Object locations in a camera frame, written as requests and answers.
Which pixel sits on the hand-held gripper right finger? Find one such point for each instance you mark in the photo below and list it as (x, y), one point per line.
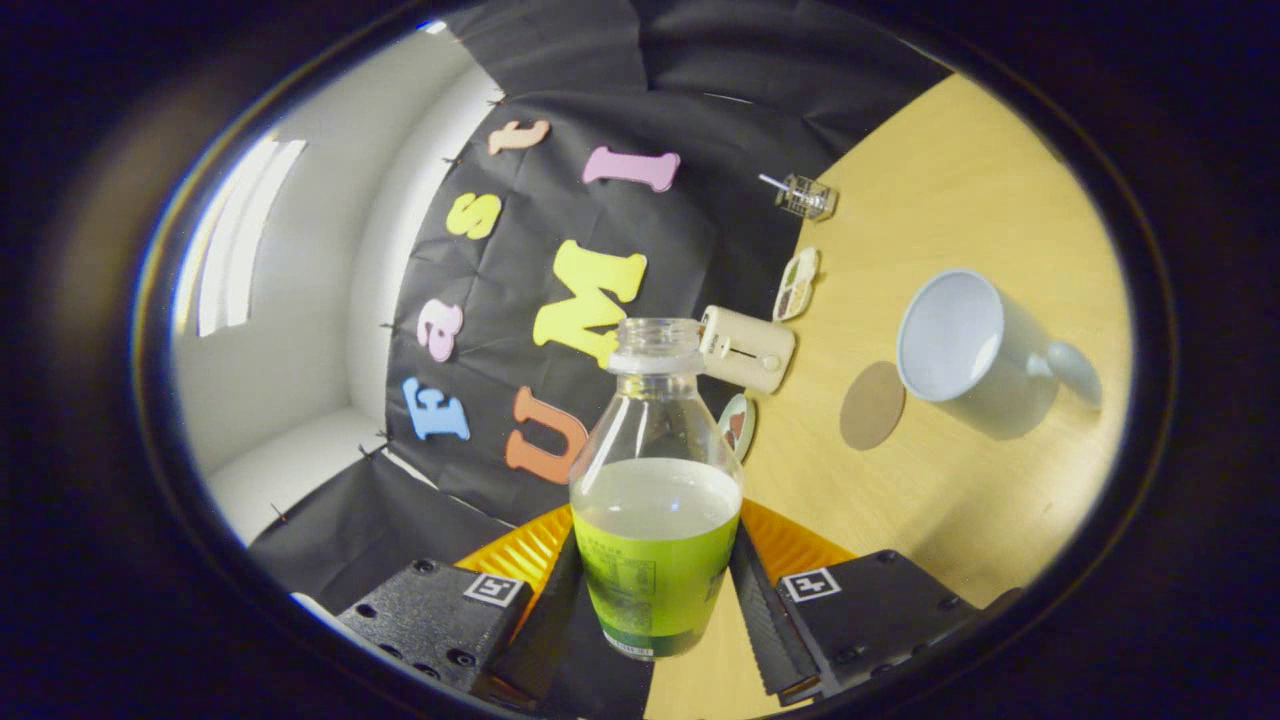
(880, 610)

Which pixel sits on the green label juice bottle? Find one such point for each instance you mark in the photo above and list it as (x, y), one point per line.
(655, 560)

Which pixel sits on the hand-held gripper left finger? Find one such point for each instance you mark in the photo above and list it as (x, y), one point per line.
(440, 620)

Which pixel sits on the brown food piece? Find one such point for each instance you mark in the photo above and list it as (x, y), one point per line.
(737, 428)

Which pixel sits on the cream toaster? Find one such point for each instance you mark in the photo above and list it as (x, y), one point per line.
(750, 350)

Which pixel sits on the round pale green plate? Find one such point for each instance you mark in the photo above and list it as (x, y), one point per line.
(748, 425)

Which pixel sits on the wooden table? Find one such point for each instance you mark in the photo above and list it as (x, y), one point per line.
(950, 500)

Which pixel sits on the round brown coaster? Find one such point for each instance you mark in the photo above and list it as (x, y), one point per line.
(872, 405)

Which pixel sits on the long ceiling light panel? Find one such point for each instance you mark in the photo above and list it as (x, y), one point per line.
(245, 240)

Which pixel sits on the white divided food tray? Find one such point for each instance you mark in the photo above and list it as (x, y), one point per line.
(797, 285)

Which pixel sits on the white straw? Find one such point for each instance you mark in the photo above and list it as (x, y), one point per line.
(772, 181)

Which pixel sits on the clear glass tumbler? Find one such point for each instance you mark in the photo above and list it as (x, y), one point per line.
(808, 197)

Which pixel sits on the black backdrop cloth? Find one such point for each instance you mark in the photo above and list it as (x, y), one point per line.
(700, 100)

